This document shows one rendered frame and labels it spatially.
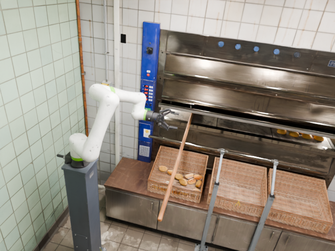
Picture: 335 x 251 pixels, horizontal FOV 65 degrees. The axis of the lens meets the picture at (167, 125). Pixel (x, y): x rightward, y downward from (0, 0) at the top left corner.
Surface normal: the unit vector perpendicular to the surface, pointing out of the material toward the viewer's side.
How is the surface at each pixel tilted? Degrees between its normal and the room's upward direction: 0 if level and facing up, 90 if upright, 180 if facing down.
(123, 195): 90
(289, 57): 90
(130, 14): 90
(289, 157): 70
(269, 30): 90
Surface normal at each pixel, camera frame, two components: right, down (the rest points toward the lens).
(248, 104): -0.19, 0.14
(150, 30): -0.23, 0.46
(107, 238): 0.09, -0.87
